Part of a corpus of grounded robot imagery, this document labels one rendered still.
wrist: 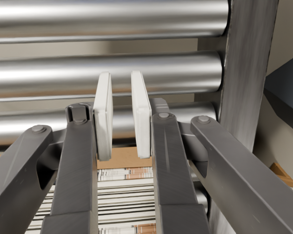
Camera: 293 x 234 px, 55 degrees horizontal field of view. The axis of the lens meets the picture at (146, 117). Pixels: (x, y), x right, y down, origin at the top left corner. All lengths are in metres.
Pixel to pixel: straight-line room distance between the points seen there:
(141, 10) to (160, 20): 0.02
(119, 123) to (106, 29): 0.11
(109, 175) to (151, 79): 0.11
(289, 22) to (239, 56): 0.96
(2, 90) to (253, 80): 0.27
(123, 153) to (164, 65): 0.11
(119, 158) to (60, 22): 0.15
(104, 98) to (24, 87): 0.18
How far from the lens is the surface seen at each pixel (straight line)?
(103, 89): 0.17
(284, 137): 1.48
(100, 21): 0.30
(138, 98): 0.15
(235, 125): 0.36
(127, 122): 0.33
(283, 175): 1.47
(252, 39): 0.33
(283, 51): 1.30
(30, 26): 0.31
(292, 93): 1.13
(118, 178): 0.29
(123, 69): 0.31
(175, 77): 0.31
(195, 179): 0.39
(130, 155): 0.32
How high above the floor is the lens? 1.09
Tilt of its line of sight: 64 degrees down
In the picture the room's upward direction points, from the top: 168 degrees clockwise
